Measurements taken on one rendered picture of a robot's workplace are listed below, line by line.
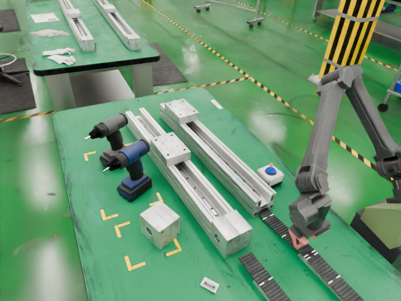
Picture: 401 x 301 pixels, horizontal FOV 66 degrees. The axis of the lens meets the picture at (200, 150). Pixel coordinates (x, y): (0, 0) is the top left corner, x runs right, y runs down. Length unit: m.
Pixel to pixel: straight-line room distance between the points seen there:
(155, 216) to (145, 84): 1.79
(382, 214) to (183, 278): 0.71
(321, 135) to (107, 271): 0.78
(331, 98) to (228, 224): 0.52
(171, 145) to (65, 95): 1.47
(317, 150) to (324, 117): 0.11
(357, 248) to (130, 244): 0.77
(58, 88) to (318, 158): 2.05
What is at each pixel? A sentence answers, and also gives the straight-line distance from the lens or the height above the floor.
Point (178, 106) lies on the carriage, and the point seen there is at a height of 0.90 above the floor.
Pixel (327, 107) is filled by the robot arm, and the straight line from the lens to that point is 1.05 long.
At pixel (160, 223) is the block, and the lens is 1.02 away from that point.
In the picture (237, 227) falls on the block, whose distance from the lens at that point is 1.03.
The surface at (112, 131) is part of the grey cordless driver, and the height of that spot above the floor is 0.96.
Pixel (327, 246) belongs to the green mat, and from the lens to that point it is 1.19.
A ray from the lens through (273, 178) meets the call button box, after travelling 1.27.
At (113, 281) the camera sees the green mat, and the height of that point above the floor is 0.78.
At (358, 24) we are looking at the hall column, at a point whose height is 0.80.
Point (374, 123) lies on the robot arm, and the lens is 1.22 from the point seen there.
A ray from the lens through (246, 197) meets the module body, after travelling 1.17.
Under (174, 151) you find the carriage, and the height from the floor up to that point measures 0.90.
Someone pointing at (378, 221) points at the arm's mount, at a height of 0.83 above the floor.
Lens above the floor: 1.66
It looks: 37 degrees down
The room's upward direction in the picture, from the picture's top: 3 degrees clockwise
